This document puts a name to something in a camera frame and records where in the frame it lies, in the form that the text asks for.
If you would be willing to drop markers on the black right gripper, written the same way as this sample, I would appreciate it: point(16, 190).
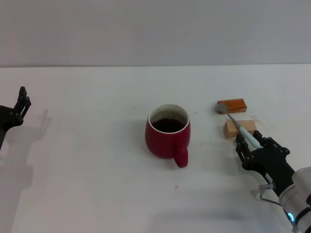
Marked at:
point(269, 162)

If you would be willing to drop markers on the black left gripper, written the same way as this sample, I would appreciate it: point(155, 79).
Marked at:
point(6, 120)

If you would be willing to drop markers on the red ceramic cup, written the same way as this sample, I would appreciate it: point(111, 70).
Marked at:
point(162, 145)

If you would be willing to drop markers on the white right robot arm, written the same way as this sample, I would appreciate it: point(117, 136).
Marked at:
point(298, 201)

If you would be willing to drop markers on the light wooden block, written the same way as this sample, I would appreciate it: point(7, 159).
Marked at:
point(230, 132)

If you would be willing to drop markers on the orange-brown wooden block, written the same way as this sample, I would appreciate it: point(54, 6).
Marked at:
point(236, 104)

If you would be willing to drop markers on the dark coffee liquid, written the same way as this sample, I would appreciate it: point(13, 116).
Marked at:
point(168, 125)

